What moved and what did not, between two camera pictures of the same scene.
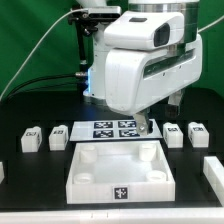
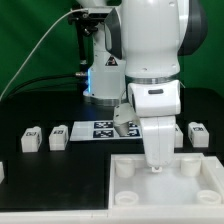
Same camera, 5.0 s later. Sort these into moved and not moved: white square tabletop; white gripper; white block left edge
Moved: white gripper; white square tabletop
Not moved: white block left edge
